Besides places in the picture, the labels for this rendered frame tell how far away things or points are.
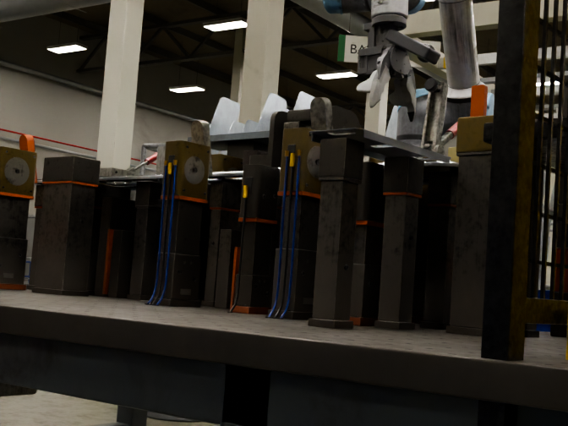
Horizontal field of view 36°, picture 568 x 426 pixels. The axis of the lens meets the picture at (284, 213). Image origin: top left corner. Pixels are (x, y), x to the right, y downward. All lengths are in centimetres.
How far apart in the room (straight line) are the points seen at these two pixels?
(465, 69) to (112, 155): 376
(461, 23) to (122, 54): 387
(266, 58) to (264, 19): 45
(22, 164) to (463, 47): 118
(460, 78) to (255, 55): 771
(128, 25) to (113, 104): 54
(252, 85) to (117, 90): 420
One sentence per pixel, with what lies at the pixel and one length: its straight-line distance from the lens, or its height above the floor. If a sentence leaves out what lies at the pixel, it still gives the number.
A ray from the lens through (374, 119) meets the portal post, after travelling 871.
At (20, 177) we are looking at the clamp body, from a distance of 236.
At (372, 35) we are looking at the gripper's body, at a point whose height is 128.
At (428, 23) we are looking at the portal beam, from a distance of 871.
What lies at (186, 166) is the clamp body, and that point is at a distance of 185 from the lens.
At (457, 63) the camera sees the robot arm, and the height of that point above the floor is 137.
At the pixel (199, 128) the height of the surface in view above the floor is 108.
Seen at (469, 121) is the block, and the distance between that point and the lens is 150.
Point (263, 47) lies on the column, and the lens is 999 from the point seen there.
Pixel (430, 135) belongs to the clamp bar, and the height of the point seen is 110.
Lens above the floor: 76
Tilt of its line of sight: 5 degrees up
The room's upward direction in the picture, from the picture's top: 4 degrees clockwise
